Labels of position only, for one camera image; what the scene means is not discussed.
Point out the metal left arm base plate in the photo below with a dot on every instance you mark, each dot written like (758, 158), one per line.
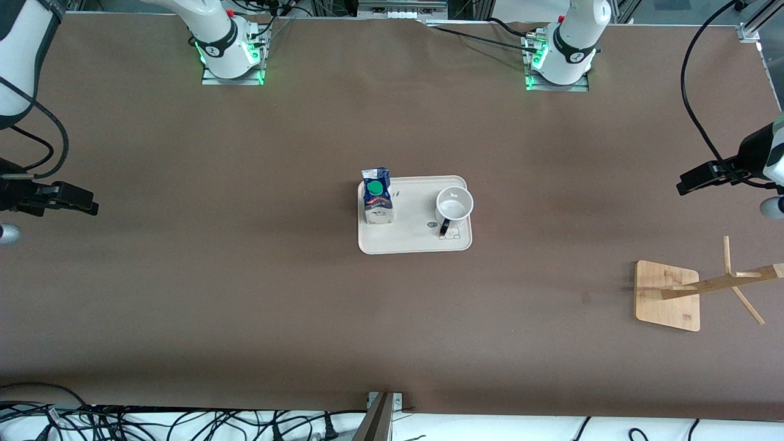
(582, 87)

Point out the dark camera pole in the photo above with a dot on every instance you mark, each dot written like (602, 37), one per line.
(376, 422)

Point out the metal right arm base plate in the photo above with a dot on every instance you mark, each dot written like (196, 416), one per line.
(233, 81)

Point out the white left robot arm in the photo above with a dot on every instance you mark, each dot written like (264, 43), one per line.
(572, 46)

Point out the metal pole bracket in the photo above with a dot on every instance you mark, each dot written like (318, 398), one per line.
(398, 401)

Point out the blue white milk carton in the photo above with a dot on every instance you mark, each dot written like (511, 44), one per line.
(376, 199)

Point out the wooden cup rack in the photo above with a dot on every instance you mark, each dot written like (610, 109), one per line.
(667, 297)

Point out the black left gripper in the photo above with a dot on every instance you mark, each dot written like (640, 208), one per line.
(751, 154)

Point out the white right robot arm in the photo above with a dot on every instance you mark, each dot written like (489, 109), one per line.
(223, 43)

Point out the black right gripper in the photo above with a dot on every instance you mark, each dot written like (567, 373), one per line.
(13, 195)

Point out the silver aluminium corner profile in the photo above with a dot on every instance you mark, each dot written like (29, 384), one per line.
(756, 21)

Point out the aluminium frame profile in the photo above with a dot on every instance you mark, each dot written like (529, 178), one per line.
(401, 9)

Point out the cream plastic tray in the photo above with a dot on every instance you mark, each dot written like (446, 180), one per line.
(410, 236)

